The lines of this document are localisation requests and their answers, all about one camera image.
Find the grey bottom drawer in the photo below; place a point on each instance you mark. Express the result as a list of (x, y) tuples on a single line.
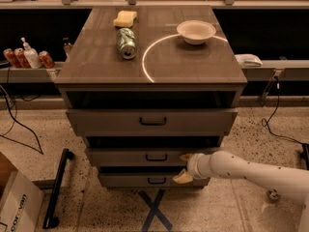
[(145, 180)]

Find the red can left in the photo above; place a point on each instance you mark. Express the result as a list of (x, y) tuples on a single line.
[(9, 55)]

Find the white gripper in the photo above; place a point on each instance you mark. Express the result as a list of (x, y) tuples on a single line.
[(194, 166)]

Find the green soda can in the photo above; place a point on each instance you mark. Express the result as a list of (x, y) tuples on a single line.
[(126, 43)]

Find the clear plastic bottle on floor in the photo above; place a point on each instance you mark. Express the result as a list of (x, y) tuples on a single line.
[(273, 196)]

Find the red can middle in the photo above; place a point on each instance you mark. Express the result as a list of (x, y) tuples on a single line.
[(20, 56)]

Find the small dark bottle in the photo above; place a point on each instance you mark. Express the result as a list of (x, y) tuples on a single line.
[(67, 46)]

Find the grey drawer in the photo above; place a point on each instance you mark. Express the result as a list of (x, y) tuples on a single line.
[(152, 122), (129, 157), (145, 180)]

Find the black bar on floor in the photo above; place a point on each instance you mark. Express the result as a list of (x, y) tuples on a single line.
[(50, 221)]

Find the white bowl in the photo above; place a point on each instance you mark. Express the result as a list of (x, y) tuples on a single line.
[(196, 32)]

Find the red can right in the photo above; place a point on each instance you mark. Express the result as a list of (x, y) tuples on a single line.
[(46, 59)]

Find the white folded cloth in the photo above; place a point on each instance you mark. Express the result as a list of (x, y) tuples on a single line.
[(249, 60)]

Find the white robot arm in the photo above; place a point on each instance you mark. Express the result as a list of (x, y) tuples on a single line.
[(285, 181)]

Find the white cardboard box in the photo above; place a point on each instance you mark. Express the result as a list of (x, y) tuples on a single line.
[(20, 199)]

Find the blue tape cross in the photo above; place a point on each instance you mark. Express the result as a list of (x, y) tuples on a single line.
[(154, 211)]

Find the red can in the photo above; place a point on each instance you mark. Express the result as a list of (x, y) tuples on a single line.
[(46, 59), (9, 55), (20, 56)]

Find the grey drawer cabinet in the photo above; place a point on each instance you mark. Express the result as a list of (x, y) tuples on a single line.
[(166, 73)]

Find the grey top drawer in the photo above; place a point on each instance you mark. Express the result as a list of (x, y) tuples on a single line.
[(152, 122)]

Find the yellow sponge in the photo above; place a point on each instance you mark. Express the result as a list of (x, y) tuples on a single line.
[(125, 19)]

